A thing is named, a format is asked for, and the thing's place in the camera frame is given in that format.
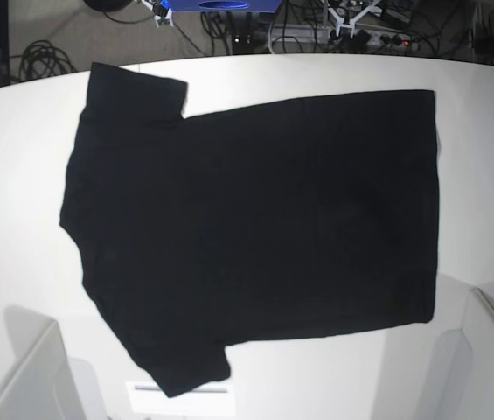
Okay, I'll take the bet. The white label plate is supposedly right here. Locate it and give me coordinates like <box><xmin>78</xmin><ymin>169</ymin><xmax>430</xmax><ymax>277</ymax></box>
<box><xmin>125</xmin><ymin>381</ymin><xmax>236</xmax><ymax>417</ymax></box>

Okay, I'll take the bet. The black T-shirt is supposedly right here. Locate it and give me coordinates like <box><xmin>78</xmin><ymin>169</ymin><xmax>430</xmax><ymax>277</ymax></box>
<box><xmin>59</xmin><ymin>64</ymin><xmax>440</xmax><ymax>397</ymax></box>

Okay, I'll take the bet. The blue box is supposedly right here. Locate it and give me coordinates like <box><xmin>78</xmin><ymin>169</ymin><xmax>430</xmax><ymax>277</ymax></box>
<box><xmin>168</xmin><ymin>0</ymin><xmax>282</xmax><ymax>13</ymax></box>

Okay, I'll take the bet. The black cable coil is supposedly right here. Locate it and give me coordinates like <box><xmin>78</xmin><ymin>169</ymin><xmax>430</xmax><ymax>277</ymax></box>
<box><xmin>18</xmin><ymin>39</ymin><xmax>77</xmax><ymax>82</ymax></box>

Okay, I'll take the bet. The white partition right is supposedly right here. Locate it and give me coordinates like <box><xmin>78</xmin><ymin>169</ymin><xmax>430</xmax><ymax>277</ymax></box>
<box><xmin>415</xmin><ymin>289</ymin><xmax>494</xmax><ymax>419</ymax></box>

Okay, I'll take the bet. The white partition left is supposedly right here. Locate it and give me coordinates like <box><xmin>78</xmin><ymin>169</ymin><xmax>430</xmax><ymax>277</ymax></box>
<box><xmin>0</xmin><ymin>306</ymin><xmax>108</xmax><ymax>419</ymax></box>

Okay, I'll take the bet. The white partition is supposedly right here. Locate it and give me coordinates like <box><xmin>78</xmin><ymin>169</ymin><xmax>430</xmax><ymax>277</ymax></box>
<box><xmin>415</xmin><ymin>289</ymin><xmax>494</xmax><ymax>419</ymax></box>
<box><xmin>0</xmin><ymin>306</ymin><xmax>108</xmax><ymax>419</ymax></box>

